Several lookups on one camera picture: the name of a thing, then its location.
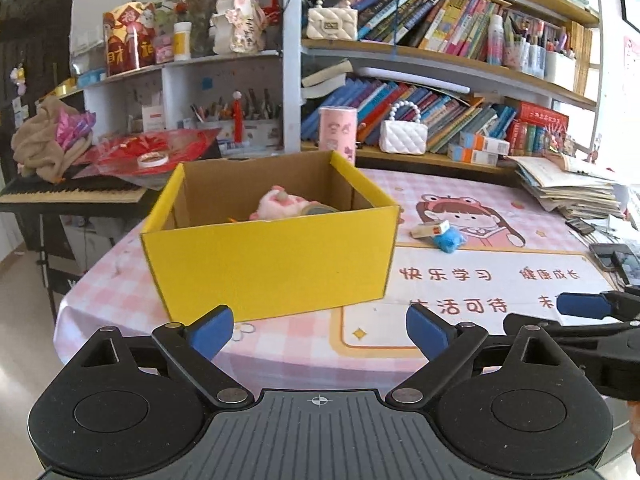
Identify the red paper decoration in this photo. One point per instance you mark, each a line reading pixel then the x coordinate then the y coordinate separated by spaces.
pixel 175 142

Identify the beige quilted handbag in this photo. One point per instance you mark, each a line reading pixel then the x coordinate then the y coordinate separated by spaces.
pixel 332 22

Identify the white jar yellow label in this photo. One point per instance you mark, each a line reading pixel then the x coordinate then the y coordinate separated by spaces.
pixel 182 42

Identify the stack of yellow booklets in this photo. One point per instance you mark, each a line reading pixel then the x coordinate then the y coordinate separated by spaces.
pixel 582 60

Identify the red figure ornament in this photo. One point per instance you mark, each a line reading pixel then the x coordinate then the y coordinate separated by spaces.
pixel 129 40

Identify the pink cylinder container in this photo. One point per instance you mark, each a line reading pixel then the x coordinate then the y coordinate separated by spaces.
pixel 337 132

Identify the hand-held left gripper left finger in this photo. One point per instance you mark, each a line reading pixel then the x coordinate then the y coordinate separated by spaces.
pixel 212 330

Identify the black calculator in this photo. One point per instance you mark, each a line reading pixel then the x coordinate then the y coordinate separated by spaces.
pixel 580 226

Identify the small blue plush toy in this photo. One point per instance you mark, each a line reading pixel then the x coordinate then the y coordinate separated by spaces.
pixel 447 240

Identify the white box red label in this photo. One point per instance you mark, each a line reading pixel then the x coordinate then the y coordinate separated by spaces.
pixel 153 119

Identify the pink plush pig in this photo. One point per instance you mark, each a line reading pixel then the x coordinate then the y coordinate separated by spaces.
pixel 277 205

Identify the pink foil wrapper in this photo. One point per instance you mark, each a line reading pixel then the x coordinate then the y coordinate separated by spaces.
pixel 75 127

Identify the brown cloth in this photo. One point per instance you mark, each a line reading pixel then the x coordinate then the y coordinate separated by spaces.
pixel 37 145

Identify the small pink box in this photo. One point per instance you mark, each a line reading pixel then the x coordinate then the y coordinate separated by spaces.
pixel 163 50

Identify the black smartphone lit screen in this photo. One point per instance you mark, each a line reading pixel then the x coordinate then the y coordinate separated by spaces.
pixel 630 267

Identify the white quilted handbag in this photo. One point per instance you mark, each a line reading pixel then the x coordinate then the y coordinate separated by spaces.
pixel 402 137

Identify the black keyboard stand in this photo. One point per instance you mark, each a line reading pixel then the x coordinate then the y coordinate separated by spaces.
pixel 55 260

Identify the row of colourful books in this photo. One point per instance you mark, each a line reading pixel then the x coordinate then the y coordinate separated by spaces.
pixel 450 115

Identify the white side shelf unit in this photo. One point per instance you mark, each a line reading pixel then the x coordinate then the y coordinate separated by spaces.
pixel 175 80

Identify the colourful paper ornament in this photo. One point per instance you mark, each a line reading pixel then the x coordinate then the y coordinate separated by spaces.
pixel 561 144

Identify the orange blue white carton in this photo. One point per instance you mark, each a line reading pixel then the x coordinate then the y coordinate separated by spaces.
pixel 484 143
pixel 472 154

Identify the white tape roll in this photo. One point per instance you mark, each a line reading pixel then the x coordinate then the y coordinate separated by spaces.
pixel 152 160

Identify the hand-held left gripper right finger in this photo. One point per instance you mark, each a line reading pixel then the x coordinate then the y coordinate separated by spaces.
pixel 427 330

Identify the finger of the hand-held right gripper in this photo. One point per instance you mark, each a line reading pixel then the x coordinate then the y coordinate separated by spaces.
pixel 582 305
pixel 600 335

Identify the white flat case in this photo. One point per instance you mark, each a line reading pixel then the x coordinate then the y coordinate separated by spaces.
pixel 415 77

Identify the red boxed dictionaries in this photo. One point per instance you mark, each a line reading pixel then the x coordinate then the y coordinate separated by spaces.
pixel 537 125

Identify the yellow cardboard box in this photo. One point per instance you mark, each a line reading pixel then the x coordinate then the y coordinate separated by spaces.
pixel 270 265

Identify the stack of papers and workbooks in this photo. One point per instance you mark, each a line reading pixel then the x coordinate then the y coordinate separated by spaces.
pixel 570 187

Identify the red tassel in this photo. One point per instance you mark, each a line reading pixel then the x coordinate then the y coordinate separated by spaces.
pixel 238 120

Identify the cartoon wall sticker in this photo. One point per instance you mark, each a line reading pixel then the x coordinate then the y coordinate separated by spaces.
pixel 596 154

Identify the row of pen holders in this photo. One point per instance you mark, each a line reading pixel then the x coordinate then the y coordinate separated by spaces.
pixel 260 115

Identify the stack of beige books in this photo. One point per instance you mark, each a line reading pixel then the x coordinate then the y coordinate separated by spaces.
pixel 327 80

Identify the black piano keyboard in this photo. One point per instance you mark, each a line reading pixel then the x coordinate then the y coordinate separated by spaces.
pixel 70 192

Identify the small white red box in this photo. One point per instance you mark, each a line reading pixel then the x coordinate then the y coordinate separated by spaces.
pixel 427 230

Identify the white ceramic figurine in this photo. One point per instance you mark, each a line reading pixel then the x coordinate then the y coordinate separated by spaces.
pixel 237 22

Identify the white pen holder box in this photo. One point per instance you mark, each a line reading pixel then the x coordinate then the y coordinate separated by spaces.
pixel 560 67

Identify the row of leaning books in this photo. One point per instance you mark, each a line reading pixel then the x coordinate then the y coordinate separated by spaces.
pixel 440 20

